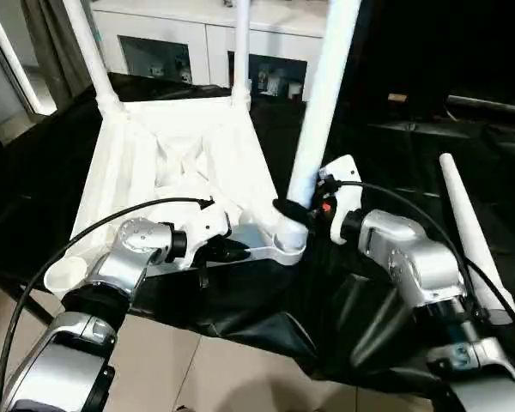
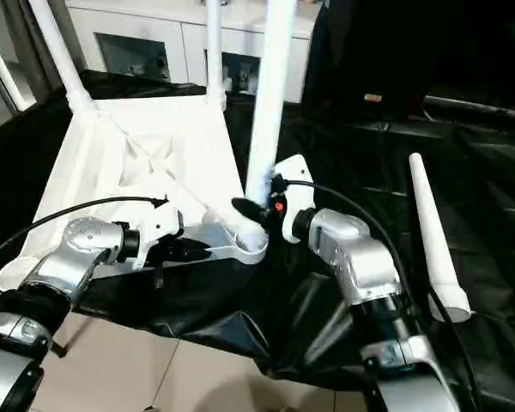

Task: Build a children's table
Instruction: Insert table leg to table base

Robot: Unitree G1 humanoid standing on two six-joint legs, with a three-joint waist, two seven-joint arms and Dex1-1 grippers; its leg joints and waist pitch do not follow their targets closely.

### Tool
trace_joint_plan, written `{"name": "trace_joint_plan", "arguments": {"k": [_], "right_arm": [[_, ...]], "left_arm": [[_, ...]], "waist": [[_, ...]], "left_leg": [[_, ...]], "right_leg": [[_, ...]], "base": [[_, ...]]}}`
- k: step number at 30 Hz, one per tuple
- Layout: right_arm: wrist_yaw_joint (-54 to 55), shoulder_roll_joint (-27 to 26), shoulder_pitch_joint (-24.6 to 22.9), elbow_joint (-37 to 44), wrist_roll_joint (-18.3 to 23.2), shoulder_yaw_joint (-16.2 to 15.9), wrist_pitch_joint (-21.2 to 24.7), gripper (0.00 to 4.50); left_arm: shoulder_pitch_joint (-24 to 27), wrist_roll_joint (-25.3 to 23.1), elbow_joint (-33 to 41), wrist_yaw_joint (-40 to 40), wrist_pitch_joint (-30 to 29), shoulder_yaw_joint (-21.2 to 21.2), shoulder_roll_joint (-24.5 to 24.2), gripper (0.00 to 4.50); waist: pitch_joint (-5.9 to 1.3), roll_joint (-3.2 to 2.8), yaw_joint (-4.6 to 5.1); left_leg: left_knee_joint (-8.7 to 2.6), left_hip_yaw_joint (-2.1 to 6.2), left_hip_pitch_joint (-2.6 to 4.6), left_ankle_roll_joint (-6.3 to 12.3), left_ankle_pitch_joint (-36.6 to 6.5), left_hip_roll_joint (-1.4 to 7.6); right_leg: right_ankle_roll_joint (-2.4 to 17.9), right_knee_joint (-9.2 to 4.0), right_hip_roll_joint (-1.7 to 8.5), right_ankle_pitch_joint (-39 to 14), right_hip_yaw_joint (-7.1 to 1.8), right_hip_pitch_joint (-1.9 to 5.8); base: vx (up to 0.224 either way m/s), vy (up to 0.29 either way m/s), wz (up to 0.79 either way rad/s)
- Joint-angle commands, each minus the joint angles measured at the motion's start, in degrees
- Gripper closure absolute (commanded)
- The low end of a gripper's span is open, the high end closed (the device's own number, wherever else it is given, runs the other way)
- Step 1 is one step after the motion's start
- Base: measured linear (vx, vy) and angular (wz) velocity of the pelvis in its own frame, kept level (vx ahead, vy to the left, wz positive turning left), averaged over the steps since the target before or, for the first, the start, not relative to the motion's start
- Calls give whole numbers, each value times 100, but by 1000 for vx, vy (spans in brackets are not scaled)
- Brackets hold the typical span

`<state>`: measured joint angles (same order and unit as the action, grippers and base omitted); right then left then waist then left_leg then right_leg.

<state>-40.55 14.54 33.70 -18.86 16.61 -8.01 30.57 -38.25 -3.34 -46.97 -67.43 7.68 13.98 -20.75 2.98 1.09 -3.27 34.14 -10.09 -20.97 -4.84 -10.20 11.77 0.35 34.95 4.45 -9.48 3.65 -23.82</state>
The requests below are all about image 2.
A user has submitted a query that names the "white plastic table leg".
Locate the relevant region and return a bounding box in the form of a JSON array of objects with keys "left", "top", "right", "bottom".
[
  {"left": 203, "top": 0, "right": 228, "bottom": 108},
  {"left": 408, "top": 153, "right": 473, "bottom": 323},
  {"left": 231, "top": 0, "right": 297, "bottom": 241},
  {"left": 27, "top": 0, "right": 98, "bottom": 115}
]

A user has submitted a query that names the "white plastic table top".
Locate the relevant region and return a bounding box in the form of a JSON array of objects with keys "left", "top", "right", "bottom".
[{"left": 0, "top": 94, "right": 270, "bottom": 293}]

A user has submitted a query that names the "black shiny mat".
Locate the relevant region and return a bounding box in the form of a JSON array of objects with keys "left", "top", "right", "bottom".
[{"left": 0, "top": 68, "right": 515, "bottom": 412}]

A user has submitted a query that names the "white glass-door cabinet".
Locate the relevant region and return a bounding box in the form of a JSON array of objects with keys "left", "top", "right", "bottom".
[{"left": 66, "top": 0, "right": 323, "bottom": 104}]

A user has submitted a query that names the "long black bar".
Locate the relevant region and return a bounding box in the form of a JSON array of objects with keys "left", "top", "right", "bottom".
[{"left": 424, "top": 96, "right": 515, "bottom": 124}]

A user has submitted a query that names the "black backdrop cloth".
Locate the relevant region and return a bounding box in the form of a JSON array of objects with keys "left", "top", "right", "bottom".
[{"left": 302, "top": 0, "right": 515, "bottom": 125}]

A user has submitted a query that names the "grey curtain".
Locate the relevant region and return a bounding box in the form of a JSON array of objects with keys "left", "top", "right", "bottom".
[{"left": 8, "top": 0, "right": 89, "bottom": 94}]

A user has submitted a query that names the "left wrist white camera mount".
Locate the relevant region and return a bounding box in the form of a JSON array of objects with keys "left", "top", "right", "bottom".
[{"left": 132, "top": 199, "right": 185, "bottom": 271}]

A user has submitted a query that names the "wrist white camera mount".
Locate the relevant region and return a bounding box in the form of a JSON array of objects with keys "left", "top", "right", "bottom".
[
  {"left": 132, "top": 199, "right": 185, "bottom": 271},
  {"left": 270, "top": 154, "right": 317, "bottom": 244}
]

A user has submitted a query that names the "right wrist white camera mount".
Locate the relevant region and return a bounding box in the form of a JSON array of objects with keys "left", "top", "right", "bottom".
[{"left": 270, "top": 154, "right": 317, "bottom": 244}]

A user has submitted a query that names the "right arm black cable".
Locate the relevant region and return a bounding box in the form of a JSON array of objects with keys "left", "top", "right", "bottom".
[{"left": 276, "top": 178, "right": 482, "bottom": 412}]

